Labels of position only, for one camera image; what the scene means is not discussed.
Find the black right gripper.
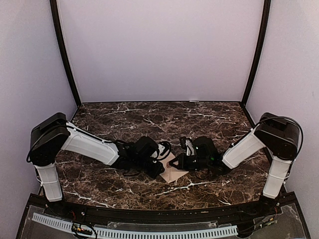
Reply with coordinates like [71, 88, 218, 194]
[169, 152, 211, 171]

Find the pink envelope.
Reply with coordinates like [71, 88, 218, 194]
[160, 153, 188, 183]

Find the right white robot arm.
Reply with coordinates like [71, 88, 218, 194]
[168, 113, 304, 216]

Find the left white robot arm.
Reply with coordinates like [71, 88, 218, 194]
[26, 113, 171, 217]

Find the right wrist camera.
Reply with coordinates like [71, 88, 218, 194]
[179, 136, 195, 156]

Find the white slotted cable duct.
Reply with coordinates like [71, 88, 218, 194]
[31, 213, 238, 239]

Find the black front table rail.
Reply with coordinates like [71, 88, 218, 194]
[30, 195, 282, 225]

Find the black right frame post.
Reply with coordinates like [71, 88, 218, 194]
[241, 0, 271, 107]

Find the black frame post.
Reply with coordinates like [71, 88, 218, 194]
[241, 0, 271, 107]
[49, 0, 82, 107]

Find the black left frame post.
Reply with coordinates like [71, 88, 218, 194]
[49, 0, 82, 107]

